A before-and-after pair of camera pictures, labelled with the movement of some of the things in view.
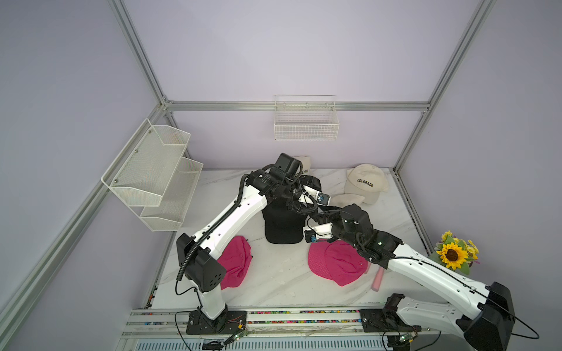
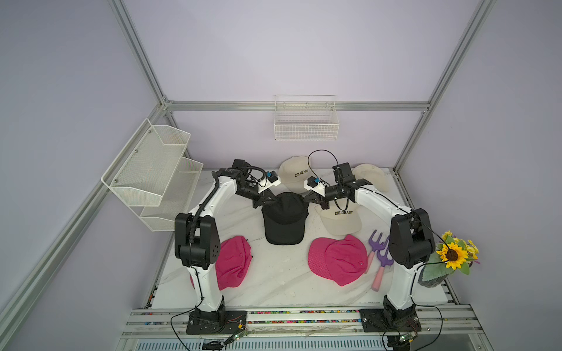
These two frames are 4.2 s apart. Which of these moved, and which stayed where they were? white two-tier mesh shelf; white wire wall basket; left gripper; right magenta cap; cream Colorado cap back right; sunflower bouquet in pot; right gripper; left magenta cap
Moved: right gripper; left gripper
Stayed: right magenta cap; cream Colorado cap back right; white two-tier mesh shelf; sunflower bouquet in pot; white wire wall basket; left magenta cap
